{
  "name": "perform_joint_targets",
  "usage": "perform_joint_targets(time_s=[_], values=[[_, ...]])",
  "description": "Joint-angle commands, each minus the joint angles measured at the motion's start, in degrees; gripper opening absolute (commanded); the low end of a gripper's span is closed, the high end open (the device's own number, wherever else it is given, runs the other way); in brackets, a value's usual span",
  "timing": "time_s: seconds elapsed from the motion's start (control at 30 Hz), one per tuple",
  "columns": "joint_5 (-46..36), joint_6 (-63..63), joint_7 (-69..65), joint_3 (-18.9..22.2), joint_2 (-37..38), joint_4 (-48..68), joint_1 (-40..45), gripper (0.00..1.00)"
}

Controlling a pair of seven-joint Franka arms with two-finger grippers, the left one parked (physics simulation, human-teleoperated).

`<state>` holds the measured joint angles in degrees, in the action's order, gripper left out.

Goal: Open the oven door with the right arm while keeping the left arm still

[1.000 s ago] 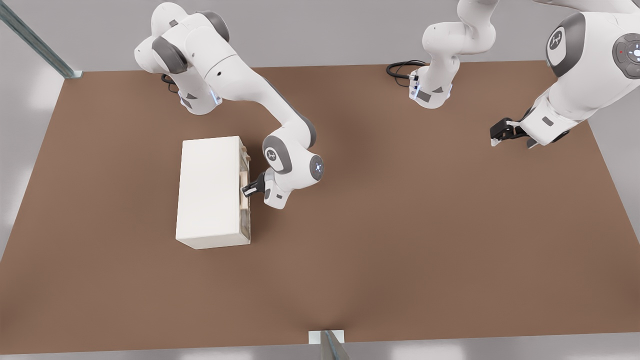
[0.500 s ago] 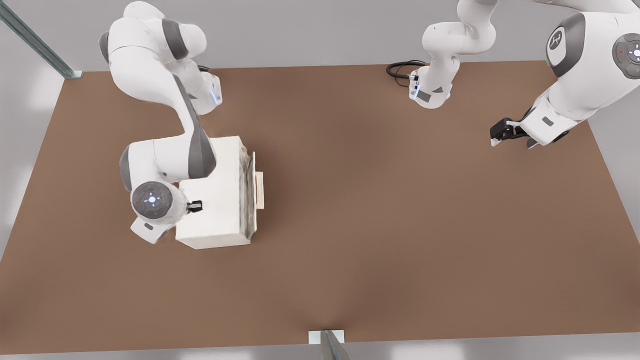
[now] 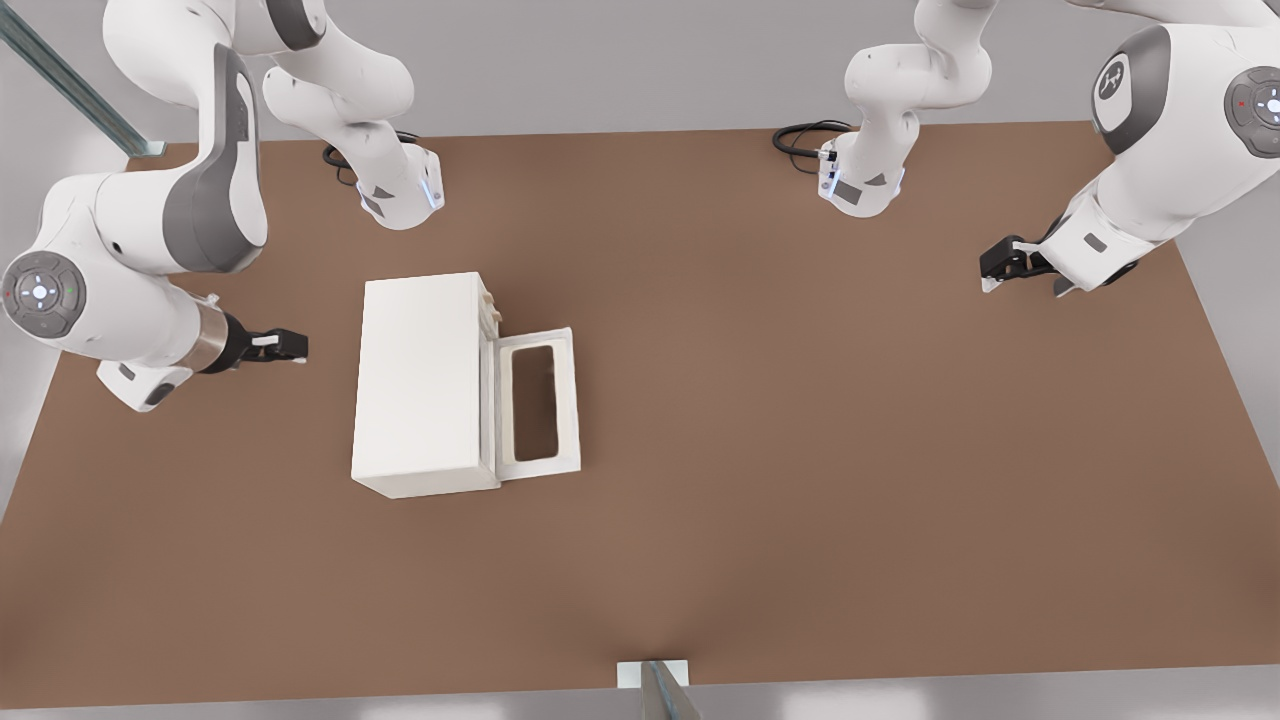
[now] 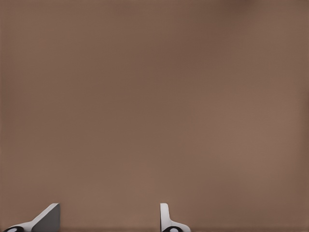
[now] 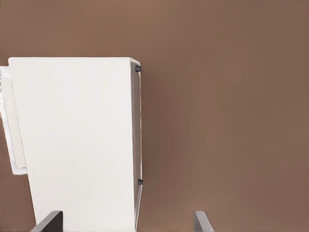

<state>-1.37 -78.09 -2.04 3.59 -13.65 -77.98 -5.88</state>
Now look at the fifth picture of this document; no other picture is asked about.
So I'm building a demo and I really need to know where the pale oven door handle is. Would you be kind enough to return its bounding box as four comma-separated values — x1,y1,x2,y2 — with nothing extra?
0,65,28,175

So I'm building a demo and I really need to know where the white oven body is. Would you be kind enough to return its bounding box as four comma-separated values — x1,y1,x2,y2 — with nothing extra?
8,57,144,232

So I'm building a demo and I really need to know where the cream oven door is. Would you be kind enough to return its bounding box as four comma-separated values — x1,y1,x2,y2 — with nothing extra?
0,77,26,169

